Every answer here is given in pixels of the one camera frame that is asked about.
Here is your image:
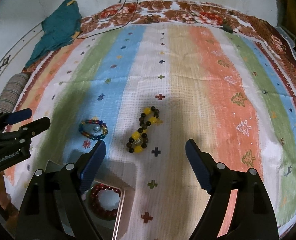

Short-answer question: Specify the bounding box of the red bead bracelet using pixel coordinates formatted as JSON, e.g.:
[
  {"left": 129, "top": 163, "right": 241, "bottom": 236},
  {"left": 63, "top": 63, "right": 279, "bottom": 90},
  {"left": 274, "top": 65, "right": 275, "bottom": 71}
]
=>
[{"left": 89, "top": 182, "right": 123, "bottom": 221}]

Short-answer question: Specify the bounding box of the multicolour glass bead bracelet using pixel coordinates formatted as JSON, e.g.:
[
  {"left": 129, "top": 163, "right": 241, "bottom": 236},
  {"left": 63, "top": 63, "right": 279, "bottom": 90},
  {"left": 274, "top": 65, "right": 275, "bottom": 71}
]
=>
[{"left": 78, "top": 119, "right": 109, "bottom": 141}]

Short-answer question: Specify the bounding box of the yellow and black bead bracelet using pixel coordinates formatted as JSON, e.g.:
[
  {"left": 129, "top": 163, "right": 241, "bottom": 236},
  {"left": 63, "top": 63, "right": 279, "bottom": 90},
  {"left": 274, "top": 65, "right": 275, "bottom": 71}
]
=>
[{"left": 126, "top": 106, "right": 161, "bottom": 155}]

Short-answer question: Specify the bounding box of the person's left hand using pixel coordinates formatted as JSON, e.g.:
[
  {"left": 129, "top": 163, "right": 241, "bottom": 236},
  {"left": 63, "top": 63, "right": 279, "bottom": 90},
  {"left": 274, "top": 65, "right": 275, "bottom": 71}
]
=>
[{"left": 0, "top": 171, "right": 18, "bottom": 217}]

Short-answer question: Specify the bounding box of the striped folded fabric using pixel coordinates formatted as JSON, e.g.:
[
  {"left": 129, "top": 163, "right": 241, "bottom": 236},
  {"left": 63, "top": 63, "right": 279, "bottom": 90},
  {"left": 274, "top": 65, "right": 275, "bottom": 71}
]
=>
[{"left": 0, "top": 73, "right": 30, "bottom": 113}]

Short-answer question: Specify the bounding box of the silver metal tin box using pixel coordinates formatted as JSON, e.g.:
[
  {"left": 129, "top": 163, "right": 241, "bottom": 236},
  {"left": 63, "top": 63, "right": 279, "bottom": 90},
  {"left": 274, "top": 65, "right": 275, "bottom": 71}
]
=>
[{"left": 44, "top": 159, "right": 126, "bottom": 240}]

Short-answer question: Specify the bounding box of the teal quilted cloth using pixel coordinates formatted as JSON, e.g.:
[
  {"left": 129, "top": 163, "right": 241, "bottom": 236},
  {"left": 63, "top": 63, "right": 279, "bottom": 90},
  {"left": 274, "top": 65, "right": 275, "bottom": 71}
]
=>
[{"left": 25, "top": 0, "right": 82, "bottom": 68}]

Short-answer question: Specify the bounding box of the striped colourful bed sheet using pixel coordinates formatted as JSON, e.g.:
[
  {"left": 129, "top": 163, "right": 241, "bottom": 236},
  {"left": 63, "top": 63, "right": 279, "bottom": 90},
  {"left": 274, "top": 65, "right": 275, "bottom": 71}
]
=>
[{"left": 5, "top": 24, "right": 296, "bottom": 239}]

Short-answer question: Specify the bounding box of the black plug on blanket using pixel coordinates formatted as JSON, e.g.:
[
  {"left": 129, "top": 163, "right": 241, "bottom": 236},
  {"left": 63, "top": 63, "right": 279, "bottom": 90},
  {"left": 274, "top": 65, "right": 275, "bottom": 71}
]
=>
[{"left": 221, "top": 24, "right": 234, "bottom": 34}]

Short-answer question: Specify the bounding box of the white wire rack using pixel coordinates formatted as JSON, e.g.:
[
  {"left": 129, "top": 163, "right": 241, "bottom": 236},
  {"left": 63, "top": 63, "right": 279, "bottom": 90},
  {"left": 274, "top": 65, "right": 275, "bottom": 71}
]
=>
[{"left": 274, "top": 24, "right": 296, "bottom": 71}]

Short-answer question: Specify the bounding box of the black power cable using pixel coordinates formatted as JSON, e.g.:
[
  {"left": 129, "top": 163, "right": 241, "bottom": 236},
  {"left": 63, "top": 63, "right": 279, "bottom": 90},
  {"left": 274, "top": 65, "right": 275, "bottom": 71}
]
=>
[{"left": 76, "top": 0, "right": 140, "bottom": 40}]

